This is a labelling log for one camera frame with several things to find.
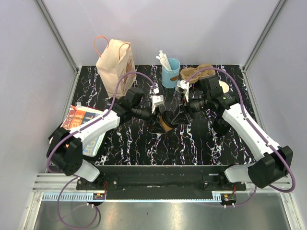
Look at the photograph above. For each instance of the blue cylindrical stirrer holder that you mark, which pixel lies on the blue cylindrical stirrer holder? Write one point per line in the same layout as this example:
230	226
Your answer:
170	77

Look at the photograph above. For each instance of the single black cup lid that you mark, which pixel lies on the single black cup lid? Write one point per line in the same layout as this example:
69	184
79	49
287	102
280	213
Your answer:
169	118

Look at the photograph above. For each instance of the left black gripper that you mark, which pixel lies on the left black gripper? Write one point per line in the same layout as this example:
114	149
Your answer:
156	127

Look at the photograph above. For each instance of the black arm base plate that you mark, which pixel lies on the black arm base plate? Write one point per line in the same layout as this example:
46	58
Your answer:
206	177

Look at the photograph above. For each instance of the stacked paper coffee cups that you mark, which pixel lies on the stacked paper coffee cups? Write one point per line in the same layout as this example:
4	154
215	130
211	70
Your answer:
225	86

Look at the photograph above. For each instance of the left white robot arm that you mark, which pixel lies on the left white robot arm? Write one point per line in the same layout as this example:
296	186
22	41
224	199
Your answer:
67	145

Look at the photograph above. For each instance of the single brown paper cup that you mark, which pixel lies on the single brown paper cup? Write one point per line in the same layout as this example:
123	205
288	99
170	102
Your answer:
166	127

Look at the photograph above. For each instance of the stacked black cup lids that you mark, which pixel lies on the stacked black cup lids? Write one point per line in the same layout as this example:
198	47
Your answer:
220	126

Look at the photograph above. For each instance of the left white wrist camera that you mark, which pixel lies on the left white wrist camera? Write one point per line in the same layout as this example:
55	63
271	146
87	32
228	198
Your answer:
157	99

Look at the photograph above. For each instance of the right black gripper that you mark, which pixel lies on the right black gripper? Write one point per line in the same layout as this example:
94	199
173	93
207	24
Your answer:
182	117

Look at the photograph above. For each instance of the bottom pulp cup carrier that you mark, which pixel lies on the bottom pulp cup carrier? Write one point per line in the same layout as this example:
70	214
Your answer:
187	72

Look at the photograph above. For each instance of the printed kraft paper bag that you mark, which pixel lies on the printed kraft paper bag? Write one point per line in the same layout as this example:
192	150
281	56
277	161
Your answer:
115	61

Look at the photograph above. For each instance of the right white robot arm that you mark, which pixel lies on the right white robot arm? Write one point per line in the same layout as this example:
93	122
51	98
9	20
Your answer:
272	161

